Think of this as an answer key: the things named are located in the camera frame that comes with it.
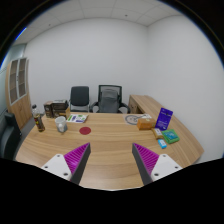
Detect white leaflet with coloured prints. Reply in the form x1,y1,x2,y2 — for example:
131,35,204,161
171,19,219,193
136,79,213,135
66,113,89,124

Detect dark brown cardboard box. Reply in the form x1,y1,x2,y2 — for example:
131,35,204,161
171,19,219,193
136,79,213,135
53,106,71,118

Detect black mesh-back office chair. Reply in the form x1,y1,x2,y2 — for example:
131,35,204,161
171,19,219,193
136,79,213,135
89,84,131,114

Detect wooden side desk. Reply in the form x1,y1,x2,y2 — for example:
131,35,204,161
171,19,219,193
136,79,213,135
128,94,161,116

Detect white mug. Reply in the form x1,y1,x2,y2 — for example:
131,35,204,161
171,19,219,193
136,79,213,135
54,115,69,134

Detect small brown box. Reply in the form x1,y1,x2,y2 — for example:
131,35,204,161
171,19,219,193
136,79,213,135
43,101,55,119

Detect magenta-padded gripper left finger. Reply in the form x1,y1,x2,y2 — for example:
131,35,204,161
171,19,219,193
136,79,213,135
40,142,92,185

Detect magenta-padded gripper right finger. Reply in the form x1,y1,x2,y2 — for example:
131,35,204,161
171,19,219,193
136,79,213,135
132,143,183,186

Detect flat round red coaster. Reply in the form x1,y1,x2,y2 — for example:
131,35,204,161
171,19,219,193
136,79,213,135
79,126,92,136

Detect clear bottle with black cap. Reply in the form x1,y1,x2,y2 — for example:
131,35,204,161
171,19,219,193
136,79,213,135
31,104,46,133

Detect green box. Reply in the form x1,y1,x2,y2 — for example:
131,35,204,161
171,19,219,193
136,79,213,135
161,128,181,145

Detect black cardboard box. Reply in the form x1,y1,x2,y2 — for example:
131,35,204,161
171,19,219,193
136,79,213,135
52,99,69,109

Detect small yellow packet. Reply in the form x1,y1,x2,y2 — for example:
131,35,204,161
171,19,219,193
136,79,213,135
152,127,164,140

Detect orange box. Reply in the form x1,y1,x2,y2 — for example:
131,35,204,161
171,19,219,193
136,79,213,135
136,117,157,131

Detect wooden cabinet with glass doors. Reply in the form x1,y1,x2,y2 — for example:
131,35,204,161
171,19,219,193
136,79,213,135
4,57,33,129

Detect clear packet with round print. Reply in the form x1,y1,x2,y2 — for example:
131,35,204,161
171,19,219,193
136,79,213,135
124,113,153,126

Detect black leather armchair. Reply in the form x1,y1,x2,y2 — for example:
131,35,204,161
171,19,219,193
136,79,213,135
0,111,22,160

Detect small blue white box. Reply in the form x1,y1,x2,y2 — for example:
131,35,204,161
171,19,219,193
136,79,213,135
157,138,168,150

